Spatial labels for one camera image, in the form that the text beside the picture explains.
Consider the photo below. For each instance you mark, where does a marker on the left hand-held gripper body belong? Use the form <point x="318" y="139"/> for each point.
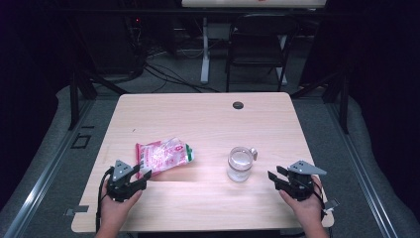
<point x="120" y="188"/>

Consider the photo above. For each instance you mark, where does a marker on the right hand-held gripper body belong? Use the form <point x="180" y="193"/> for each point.
<point x="298" y="186"/>

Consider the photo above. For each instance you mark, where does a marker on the pink plastic snack bag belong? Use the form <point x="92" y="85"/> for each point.
<point x="161" y="157"/>

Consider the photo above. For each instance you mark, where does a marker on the clear glass jar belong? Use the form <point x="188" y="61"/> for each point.
<point x="238" y="172"/>

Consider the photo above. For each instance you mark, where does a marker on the person's left hand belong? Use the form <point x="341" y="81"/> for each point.
<point x="114" y="211"/>

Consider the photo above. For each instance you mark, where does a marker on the person's right hand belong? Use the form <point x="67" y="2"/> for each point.
<point x="308" y="211"/>

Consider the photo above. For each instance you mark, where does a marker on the grey tape strip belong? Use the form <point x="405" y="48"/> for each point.
<point x="77" y="209"/>
<point x="332" y="204"/>

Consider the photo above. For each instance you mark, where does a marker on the short black tape strip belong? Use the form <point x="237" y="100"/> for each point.
<point x="87" y="127"/>

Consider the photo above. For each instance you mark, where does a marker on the dark round table grommet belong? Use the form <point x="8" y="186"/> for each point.
<point x="237" y="105"/>

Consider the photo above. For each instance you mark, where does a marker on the black metal stand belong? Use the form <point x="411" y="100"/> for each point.
<point x="74" y="99"/>
<point x="344" y="105"/>

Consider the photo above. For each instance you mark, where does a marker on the black equipment with red light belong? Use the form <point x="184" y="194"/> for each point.
<point x="112" y="43"/>

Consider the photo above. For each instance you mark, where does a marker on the white desk leg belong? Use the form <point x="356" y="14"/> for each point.
<point x="205" y="59"/>

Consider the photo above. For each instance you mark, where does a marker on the black folding chair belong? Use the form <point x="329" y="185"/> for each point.
<point x="257" y="29"/>

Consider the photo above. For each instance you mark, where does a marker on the aluminium floor rail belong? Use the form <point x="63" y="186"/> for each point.
<point x="360" y="165"/>
<point x="49" y="168"/>

